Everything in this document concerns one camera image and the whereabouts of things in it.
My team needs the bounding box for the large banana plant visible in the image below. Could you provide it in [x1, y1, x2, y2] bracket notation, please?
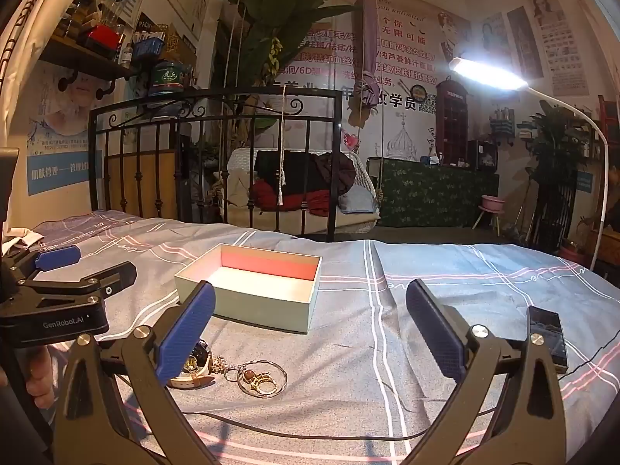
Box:
[217, 0, 362, 136]

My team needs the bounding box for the person's left hand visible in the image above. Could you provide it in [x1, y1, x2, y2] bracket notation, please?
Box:
[25, 346, 55, 410]

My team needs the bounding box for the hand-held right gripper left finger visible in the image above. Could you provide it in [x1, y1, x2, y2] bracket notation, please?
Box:
[53, 281, 217, 465]

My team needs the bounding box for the blue-grey checked bed sheet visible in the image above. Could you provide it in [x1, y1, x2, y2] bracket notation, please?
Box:
[0, 210, 620, 465]

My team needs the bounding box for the white gooseneck lamp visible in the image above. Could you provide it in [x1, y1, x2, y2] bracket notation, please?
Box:
[448, 55, 608, 272]

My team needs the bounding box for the red garment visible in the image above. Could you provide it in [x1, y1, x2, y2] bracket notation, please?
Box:
[249, 179, 344, 218]

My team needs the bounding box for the potted green plant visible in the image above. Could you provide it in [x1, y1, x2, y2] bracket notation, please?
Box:
[527, 101, 591, 253]

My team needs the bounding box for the green round tin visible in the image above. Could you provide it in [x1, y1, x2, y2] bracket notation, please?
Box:
[148, 59, 187, 98]

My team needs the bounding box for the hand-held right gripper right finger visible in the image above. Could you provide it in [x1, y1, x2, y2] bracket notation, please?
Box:
[406, 278, 577, 465]

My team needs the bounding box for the purple folded umbrella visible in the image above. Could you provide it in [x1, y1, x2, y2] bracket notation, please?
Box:
[350, 0, 384, 127]

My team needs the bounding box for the blue basket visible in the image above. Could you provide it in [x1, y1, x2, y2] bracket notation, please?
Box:
[132, 36, 165, 59]

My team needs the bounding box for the green floral counter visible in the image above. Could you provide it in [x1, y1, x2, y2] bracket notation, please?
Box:
[367, 157, 499, 228]

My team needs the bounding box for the pale green box pink inside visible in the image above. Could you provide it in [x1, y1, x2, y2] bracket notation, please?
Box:
[173, 243, 323, 334]

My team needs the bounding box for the black garment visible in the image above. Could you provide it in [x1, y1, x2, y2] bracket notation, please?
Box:
[254, 150, 357, 197]

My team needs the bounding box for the white hanging swing chair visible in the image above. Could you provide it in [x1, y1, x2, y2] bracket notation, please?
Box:
[220, 148, 384, 229]

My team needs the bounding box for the wooden panel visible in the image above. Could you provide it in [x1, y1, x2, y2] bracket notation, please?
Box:
[104, 148, 177, 215]

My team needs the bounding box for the red phone booth cabinet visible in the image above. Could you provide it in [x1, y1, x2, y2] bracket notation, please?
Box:
[435, 79, 470, 166]

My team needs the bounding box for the pink stool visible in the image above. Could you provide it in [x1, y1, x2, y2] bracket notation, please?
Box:
[472, 195, 505, 236]

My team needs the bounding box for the black metal bed frame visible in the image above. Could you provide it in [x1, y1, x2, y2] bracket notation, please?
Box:
[88, 88, 342, 243]

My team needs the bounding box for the red box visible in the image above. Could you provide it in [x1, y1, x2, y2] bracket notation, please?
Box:
[80, 24, 122, 52]

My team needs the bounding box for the face wall poster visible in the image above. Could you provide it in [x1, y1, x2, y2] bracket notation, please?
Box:
[28, 65, 105, 197]

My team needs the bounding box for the white hanging cloth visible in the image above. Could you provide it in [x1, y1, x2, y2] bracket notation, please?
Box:
[0, 0, 112, 165]

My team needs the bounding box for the white tassel rope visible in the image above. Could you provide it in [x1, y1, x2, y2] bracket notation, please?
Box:
[276, 82, 288, 207]

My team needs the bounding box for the portrait wall poster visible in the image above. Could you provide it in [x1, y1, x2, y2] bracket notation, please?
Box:
[532, 0, 591, 98]

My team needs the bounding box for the large printed wall banner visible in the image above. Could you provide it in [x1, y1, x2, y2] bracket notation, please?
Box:
[291, 0, 478, 117]

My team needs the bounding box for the wristwatch with pink strap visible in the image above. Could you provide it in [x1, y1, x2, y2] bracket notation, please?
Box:
[169, 340, 217, 389]

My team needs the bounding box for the black smartphone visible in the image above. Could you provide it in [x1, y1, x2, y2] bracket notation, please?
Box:
[527, 306, 568, 374]

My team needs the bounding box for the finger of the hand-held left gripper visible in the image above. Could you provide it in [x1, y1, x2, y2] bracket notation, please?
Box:
[10, 245, 81, 282]
[17, 260, 137, 301]

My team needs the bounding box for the dark wall shelf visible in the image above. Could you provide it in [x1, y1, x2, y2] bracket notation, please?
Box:
[39, 39, 141, 93]

